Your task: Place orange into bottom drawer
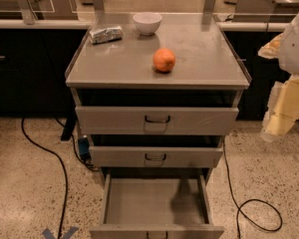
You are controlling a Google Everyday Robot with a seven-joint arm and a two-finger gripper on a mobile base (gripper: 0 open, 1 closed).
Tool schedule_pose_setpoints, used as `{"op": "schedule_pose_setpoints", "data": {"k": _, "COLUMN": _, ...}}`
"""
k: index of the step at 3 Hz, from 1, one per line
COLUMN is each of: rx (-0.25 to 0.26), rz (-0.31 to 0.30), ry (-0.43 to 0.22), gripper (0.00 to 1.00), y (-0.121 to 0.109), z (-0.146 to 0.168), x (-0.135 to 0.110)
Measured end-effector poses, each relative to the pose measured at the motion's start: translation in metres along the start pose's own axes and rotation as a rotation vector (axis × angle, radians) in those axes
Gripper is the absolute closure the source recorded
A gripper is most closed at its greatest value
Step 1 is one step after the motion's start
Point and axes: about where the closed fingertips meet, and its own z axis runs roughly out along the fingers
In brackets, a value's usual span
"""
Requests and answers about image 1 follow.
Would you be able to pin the left grey metal post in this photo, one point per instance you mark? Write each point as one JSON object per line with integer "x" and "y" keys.
{"x": 27, "y": 13}

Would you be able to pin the top grey drawer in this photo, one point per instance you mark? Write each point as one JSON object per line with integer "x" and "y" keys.
{"x": 151, "y": 120}

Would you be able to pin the middle grey drawer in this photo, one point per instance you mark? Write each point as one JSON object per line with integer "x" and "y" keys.
{"x": 127, "y": 156}

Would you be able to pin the bottom grey drawer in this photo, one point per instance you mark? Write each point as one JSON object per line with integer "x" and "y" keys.
{"x": 156, "y": 207}

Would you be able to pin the blue power adapter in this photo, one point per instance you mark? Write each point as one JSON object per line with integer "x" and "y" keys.
{"x": 83, "y": 146}

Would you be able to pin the grey drawer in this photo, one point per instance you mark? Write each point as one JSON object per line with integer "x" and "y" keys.
{"x": 127, "y": 156}
{"x": 151, "y": 120}
{"x": 156, "y": 207}

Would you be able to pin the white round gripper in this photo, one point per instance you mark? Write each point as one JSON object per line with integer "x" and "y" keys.
{"x": 297, "y": 49}

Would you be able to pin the grey metal drawer cabinet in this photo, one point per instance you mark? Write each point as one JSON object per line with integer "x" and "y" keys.
{"x": 206, "y": 74}

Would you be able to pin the silver foil snack packet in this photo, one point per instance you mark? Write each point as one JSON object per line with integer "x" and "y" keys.
{"x": 100, "y": 36}

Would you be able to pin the orange fruit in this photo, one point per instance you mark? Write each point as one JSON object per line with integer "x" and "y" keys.
{"x": 163, "y": 60}

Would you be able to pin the black counter cabinet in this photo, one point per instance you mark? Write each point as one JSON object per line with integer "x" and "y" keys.
{"x": 33, "y": 63}

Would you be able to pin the blue tape floor marker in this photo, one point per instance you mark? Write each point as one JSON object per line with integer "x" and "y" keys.
{"x": 47, "y": 234}

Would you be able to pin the white ceramic bowl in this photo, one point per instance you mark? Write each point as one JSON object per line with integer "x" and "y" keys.
{"x": 147, "y": 22}

